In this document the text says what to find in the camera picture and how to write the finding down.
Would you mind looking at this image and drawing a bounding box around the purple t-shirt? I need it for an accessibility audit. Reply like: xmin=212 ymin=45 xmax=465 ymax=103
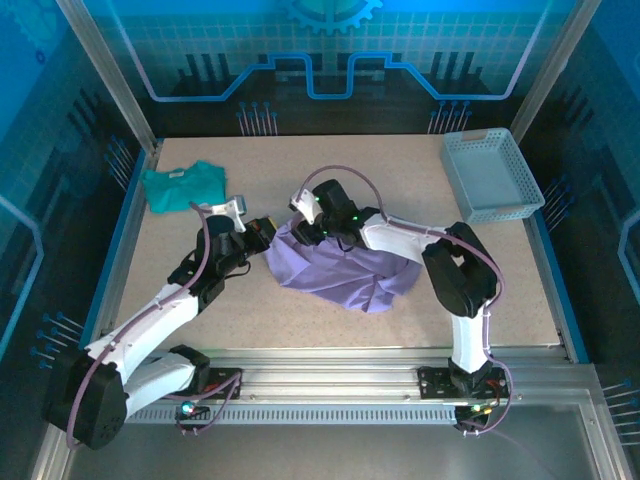
xmin=263 ymin=219 xmax=424 ymax=315

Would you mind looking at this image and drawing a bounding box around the teal folded t-shirt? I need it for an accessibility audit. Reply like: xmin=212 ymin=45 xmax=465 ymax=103
xmin=140 ymin=159 xmax=230 ymax=216

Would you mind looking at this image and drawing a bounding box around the blue table edge strip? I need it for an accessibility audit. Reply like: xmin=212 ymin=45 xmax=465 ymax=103
xmin=528 ymin=215 xmax=591 ymax=364
xmin=74 ymin=147 xmax=151 ymax=364

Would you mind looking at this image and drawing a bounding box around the grey perforated plastic basket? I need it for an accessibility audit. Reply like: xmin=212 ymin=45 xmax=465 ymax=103
xmin=439 ymin=127 xmax=546 ymax=225

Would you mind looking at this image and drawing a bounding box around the grey metal lower panel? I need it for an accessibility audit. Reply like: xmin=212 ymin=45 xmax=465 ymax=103
xmin=29 ymin=399 xmax=629 ymax=480

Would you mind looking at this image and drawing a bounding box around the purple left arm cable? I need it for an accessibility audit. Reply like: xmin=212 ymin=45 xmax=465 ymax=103
xmin=65 ymin=200 xmax=245 ymax=451

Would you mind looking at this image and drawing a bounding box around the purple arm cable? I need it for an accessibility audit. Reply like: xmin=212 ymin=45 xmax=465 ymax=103
xmin=298 ymin=163 xmax=516 ymax=437
xmin=65 ymin=200 xmax=245 ymax=451

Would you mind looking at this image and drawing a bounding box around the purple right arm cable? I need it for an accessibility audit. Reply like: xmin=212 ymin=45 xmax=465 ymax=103
xmin=298 ymin=163 xmax=516 ymax=437

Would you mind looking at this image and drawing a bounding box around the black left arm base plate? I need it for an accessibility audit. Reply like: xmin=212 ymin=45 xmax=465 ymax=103
xmin=199 ymin=367 xmax=245 ymax=401

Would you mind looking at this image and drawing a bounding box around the aluminium mounting rail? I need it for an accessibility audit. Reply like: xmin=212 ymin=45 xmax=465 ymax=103
xmin=64 ymin=346 xmax=599 ymax=405

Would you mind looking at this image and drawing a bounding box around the grey slotted cable duct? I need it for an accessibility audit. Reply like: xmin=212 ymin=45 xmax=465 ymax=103
xmin=124 ymin=403 xmax=459 ymax=426

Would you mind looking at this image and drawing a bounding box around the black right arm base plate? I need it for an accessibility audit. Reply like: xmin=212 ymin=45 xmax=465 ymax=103
xmin=417 ymin=364 xmax=512 ymax=401

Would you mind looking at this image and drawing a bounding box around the aluminium frame post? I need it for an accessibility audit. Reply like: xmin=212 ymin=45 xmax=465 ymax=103
xmin=53 ymin=0 xmax=165 ymax=154
xmin=508 ymin=0 xmax=602 ymax=146

